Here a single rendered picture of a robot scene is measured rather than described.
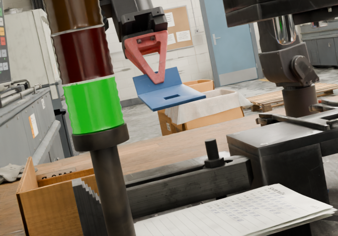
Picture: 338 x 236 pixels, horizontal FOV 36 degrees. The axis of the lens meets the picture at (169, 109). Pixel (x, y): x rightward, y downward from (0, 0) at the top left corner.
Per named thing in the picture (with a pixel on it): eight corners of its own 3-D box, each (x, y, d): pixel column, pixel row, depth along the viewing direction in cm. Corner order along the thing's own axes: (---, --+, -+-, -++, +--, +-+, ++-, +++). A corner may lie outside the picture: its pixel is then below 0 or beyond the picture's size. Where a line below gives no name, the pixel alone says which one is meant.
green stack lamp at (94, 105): (121, 119, 40) (112, 75, 39) (128, 124, 36) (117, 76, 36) (71, 130, 39) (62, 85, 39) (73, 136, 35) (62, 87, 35)
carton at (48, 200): (112, 185, 86) (102, 140, 85) (134, 232, 62) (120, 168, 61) (34, 205, 84) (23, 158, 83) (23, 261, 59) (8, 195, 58)
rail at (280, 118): (279, 132, 66) (275, 113, 65) (333, 148, 53) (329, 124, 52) (274, 134, 65) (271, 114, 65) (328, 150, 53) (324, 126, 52)
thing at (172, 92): (180, 84, 81) (176, 66, 80) (206, 97, 66) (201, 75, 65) (136, 95, 80) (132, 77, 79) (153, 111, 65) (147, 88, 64)
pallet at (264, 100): (316, 91, 790) (314, 82, 788) (350, 95, 692) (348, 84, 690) (241, 108, 770) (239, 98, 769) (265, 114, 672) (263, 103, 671)
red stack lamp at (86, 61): (111, 73, 39) (102, 29, 39) (117, 74, 36) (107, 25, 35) (61, 83, 39) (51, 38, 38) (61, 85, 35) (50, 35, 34)
